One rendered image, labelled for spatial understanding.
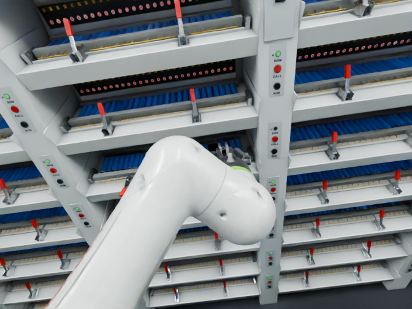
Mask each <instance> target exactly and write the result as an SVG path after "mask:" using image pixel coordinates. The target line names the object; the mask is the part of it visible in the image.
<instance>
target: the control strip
mask: <svg viewBox="0 0 412 309"><path fill-rule="evenodd" d="M295 13H296V0H264V42H268V41H273V40H280V39H287V38H292V37H294V22H295Z"/></svg>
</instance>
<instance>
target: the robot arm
mask: <svg viewBox="0 0 412 309"><path fill-rule="evenodd" d="M225 147H226V153H227V156H223V154H222V148H221V145H220V143H218V147H217V148H216V151H211V152H209V151H208V150H207V149H205V148H204V147H203V146H202V145H201V144H200V143H198V142H196V141H195V140H193V139H191V138H189V137H185V136H181V135H173V136H170V137H166V138H163V139H161V140H159V141H157V142H156V143H155V144H154V145H153V146H152V147H151V148H150V149H149V150H148V152H147V153H146V155H145V157H144V159H143V161H142V163H141V165H140V167H139V169H138V170H137V172H136V174H135V175H134V178H133V179H132V181H131V183H130V185H129V186H128V188H127V190H126V192H125V193H124V195H123V197H122V198H121V200H120V202H119V203H118V205H117V206H116V207H115V209H114V211H113V212H112V214H111V215H110V217H109V219H108V220H107V222H106V223H105V225H104V226H103V228H102V229H101V231H100V232H99V233H98V235H97V237H96V238H95V239H94V241H93V243H92V244H91V245H90V247H89V248H88V250H87V251H86V253H85V254H84V255H83V257H82V258H81V260H80V261H79V263H78V264H77V265H76V266H75V268H74V269H73V271H72V272H71V274H70V275H69V276H68V278H67V279H66V280H65V282H64V283H63V284H62V286H61V287H60V288H59V289H58V291H57V292H56V294H55V295H54V296H53V298H52V299H51V300H50V301H49V303H48V304H47V305H46V307H45V308H44V309H138V307H139V305H140V303H141V301H142V299H143V297H144V295H145V293H146V291H147V289H148V287H149V285H150V283H151V281H152V279H153V277H154V275H155V274H156V272H157V270H158V268H159V266H160V265H161V262H162V261H163V259H164V258H165V256H166V254H167V252H168V250H169V248H170V247H171V245H172V244H173V242H174V240H175V238H176V237H177V236H176V234H177V233H178V231H179V230H180V228H181V226H182V225H183V223H184V222H185V220H186V218H187V217H190V216H192V217H194V218H195V219H198V220H199V221H200V222H202V223H204V224H205V225H206V226H208V227H209V228H210V229H212V230H213V231H215V232H216V233H217V234H219V235H220V236H222V237H223V238H224V239H226V240H227V241H228V242H231V243H233V244H236V245H243V246H247V245H254V244H256V243H258V242H260V241H262V240H263V239H265V238H266V236H268V235H269V233H270V232H271V230H272V228H273V225H274V224H275V218H276V209H275V204H274V201H273V199H272V197H271V195H270V193H269V192H268V191H267V190H266V189H265V188H264V187H263V186H262V185H261V184H260V183H258V182H257V181H256V179H255V177H254V175H253V173H252V171H251V170H250V168H249V166H248V165H251V156H249V155H247V154H245V153H244V152H243V151H242V150H240V149H239V148H235V149H232V147H231V146H228V144H227V142H225ZM234 155H235V156H234Z"/></svg>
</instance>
